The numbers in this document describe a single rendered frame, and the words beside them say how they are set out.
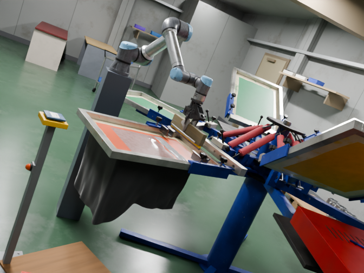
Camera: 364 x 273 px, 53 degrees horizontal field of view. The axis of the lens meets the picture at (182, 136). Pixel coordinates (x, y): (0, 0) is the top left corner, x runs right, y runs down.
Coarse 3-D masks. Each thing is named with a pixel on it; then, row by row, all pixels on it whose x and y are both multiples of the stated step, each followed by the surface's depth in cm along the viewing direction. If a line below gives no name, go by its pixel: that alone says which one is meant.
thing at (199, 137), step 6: (174, 114) 238; (174, 120) 237; (180, 120) 231; (180, 126) 230; (192, 126) 221; (186, 132) 224; (192, 132) 219; (198, 132) 215; (192, 138) 218; (198, 138) 214; (204, 138) 212; (198, 144) 213
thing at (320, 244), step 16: (304, 208) 166; (304, 224) 155; (320, 224) 153; (336, 224) 162; (304, 240) 151; (320, 240) 140; (336, 240) 142; (320, 256) 137; (336, 256) 128; (352, 256) 133; (336, 272) 125; (352, 272) 119
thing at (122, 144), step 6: (108, 138) 196; (114, 138) 200; (114, 144) 191; (120, 144) 195; (126, 144) 199; (132, 144) 203; (138, 144) 207; (144, 144) 212; (126, 150) 190; (132, 150) 194; (138, 150) 197; (144, 150) 202; (150, 150) 206; (156, 150) 210; (162, 150) 215; (162, 156) 205; (168, 156) 209; (174, 156) 214; (186, 156) 224
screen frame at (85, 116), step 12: (84, 120) 203; (108, 120) 224; (120, 120) 229; (96, 132) 188; (156, 132) 246; (108, 144) 177; (108, 156) 172; (120, 156) 174; (132, 156) 177; (144, 156) 181; (156, 156) 189; (180, 168) 197
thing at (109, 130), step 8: (104, 128) 209; (112, 128) 216; (120, 128) 223; (112, 136) 202; (120, 136) 207; (128, 136) 213; (136, 136) 220; (144, 136) 227; (152, 136) 234; (160, 136) 242; (152, 144) 218; (160, 144) 225; (176, 144) 240
